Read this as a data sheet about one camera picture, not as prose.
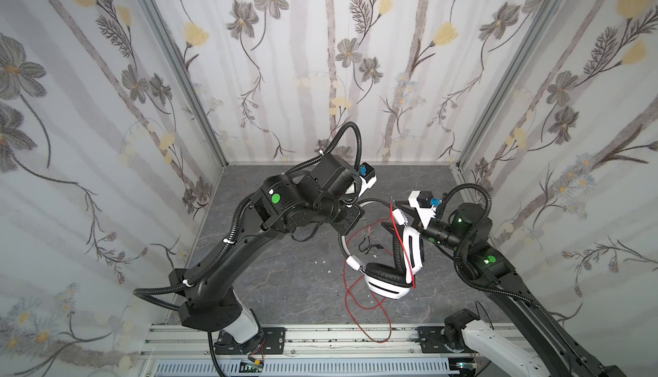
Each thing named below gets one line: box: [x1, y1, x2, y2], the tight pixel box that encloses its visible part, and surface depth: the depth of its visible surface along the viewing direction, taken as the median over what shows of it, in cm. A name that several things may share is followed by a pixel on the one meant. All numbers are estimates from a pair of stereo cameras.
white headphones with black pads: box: [338, 197, 425, 300], surface depth 50 cm
